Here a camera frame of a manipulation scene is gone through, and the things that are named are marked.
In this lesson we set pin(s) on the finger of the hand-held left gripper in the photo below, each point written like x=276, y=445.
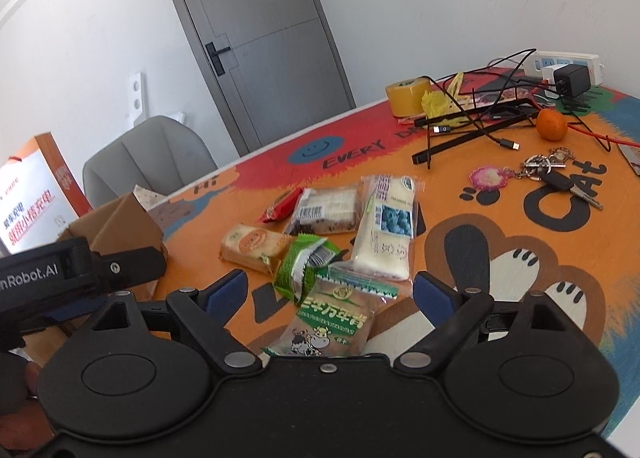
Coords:
x=132, y=268

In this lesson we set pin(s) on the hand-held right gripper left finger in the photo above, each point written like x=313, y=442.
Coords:
x=227, y=295

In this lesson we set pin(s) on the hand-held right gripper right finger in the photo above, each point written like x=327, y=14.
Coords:
x=432, y=295

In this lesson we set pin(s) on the brown cardboard box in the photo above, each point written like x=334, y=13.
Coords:
x=125, y=223

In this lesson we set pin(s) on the green beige milk snack packet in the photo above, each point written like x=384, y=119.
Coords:
x=330, y=323

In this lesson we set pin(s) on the clear cake packet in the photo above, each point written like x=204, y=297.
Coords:
x=325, y=210

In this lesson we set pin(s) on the person's left hand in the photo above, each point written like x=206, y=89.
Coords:
x=20, y=398

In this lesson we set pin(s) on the orange cracker packet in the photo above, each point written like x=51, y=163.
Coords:
x=252, y=243

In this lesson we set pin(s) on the torn green wrapper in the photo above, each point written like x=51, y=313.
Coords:
x=295, y=268

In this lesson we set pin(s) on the dotted beige cushion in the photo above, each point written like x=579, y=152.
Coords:
x=149, y=197

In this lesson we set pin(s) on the white bread packet blue print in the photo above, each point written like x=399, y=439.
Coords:
x=385, y=233

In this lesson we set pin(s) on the white orange paper bag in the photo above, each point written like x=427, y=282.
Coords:
x=35, y=198

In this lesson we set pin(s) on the small red snack packet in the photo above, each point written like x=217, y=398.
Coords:
x=282, y=205

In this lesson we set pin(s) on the grey chair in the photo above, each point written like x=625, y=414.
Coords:
x=150, y=153

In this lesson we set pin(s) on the bunch of keys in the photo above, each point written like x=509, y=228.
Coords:
x=555, y=178

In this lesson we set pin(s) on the yellow plastic wrapper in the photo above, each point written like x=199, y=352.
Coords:
x=437, y=100

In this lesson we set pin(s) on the yellow tape roll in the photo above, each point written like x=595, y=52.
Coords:
x=407, y=98

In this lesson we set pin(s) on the mandarin orange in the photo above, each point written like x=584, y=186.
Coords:
x=552, y=125

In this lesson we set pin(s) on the black charger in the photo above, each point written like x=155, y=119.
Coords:
x=570, y=80

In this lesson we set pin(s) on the white power strip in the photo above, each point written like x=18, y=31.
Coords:
x=590, y=65

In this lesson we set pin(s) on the grey door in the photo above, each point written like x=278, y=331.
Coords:
x=260, y=13

